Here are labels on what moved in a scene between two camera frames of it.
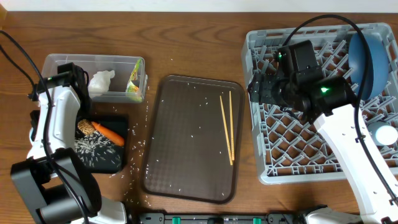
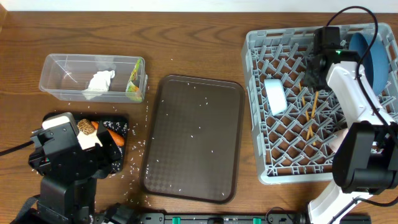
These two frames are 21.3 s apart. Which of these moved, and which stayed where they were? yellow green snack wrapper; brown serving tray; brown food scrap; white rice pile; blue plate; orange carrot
Moved: white rice pile
Stayed: brown serving tray; blue plate; orange carrot; yellow green snack wrapper; brown food scrap
